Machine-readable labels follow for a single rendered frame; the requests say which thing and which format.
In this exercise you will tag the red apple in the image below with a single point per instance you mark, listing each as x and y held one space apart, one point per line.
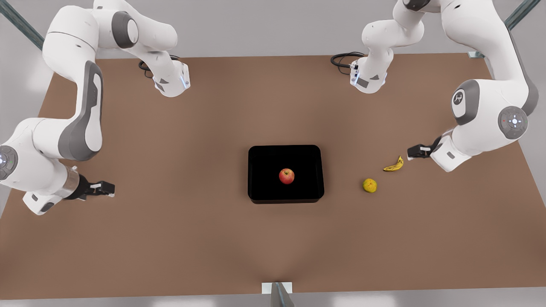
286 175

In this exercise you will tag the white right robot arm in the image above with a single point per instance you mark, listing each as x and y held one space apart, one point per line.
76 64

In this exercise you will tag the yellow lemon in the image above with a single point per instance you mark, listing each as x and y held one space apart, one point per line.
370 185

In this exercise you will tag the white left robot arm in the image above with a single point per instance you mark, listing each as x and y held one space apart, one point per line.
482 76

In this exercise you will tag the silver frame post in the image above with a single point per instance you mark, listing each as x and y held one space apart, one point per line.
514 19
21 23
279 294

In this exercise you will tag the yellow banana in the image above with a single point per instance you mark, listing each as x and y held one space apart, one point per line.
394 165

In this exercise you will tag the black rectangular tray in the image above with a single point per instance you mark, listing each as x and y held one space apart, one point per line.
286 174

